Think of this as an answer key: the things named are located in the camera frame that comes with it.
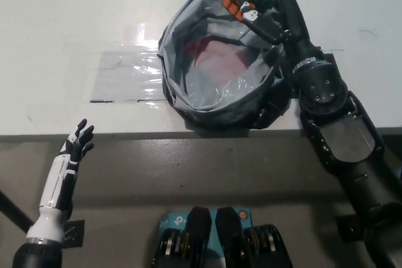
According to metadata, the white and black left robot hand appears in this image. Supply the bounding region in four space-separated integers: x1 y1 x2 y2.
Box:
25 119 95 245

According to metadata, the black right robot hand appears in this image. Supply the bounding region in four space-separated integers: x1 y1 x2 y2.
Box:
240 0 323 70

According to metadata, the grey plastic-lined bin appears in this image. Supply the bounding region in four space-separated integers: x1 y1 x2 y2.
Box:
156 0 291 131

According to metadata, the black tape square marker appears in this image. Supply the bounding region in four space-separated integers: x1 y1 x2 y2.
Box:
313 46 337 68

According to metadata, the black table leg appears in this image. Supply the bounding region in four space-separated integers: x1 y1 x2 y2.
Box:
0 189 34 227

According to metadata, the black floor tape patch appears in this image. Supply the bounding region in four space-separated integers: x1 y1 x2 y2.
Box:
334 214 359 244
62 219 85 249

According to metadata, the teal tp-link box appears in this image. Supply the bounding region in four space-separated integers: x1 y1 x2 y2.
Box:
158 207 253 253

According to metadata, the clear tape patch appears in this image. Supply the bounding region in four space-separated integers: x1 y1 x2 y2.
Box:
89 50 166 104

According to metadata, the black left robot body block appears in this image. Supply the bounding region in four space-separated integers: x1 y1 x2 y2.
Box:
151 206 214 268

